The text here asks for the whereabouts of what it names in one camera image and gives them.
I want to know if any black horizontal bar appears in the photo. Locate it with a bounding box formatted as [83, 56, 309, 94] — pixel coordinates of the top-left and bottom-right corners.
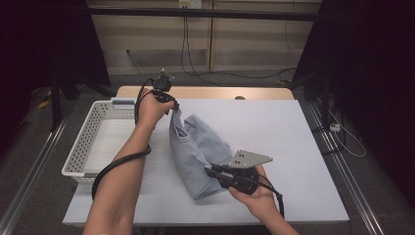
[87, 7, 322, 23]

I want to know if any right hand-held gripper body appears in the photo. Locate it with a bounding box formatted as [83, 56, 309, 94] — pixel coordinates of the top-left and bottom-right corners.
[224, 149, 273, 196]

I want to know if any thin dark rod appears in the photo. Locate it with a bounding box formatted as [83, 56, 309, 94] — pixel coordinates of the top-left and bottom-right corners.
[125, 49, 144, 74]

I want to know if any person's right hand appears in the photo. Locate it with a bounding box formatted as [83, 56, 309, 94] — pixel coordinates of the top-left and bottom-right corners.
[228, 164, 278, 222]

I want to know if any person's left hand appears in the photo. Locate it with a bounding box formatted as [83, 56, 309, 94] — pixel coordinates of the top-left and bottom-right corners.
[134, 89, 175, 131]

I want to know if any aluminium floor rail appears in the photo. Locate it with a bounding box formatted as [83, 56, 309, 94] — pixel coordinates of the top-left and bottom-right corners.
[0, 112, 74, 235]
[306, 101, 387, 235]

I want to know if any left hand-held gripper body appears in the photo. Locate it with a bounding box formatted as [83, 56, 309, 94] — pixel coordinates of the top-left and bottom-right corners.
[151, 68, 176, 104]

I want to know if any white wall socket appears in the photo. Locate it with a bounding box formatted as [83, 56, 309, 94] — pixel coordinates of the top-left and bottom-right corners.
[178, 0, 204, 10]

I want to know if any white perforated plastic basket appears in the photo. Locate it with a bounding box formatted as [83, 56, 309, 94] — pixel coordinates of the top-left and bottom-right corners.
[61, 100, 154, 185]

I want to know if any black metal stand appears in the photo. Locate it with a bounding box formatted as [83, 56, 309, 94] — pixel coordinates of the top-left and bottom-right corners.
[290, 71, 331, 129]
[48, 70, 115, 132]

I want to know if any light blue tank top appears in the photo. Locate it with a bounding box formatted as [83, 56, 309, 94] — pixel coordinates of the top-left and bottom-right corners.
[168, 107, 233, 201]

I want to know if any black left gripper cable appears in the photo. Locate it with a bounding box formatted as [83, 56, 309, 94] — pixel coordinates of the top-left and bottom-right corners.
[91, 77, 157, 202]

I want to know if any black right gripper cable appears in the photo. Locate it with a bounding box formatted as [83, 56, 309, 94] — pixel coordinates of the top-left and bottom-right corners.
[257, 174, 286, 219]

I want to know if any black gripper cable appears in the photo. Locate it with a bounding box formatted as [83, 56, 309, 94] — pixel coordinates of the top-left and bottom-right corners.
[257, 174, 286, 219]
[91, 77, 157, 202]

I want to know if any white table mat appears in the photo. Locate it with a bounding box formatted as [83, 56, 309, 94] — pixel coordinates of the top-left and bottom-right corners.
[62, 97, 350, 227]

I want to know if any thin black wall cable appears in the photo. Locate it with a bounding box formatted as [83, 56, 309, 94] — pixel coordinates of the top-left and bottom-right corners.
[283, 19, 292, 82]

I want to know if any white floor cable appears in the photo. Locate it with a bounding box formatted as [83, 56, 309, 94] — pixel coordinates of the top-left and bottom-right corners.
[327, 109, 367, 159]

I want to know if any black curtain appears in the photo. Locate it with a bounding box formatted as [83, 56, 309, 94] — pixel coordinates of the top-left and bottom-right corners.
[0, 0, 112, 155]
[292, 0, 415, 209]

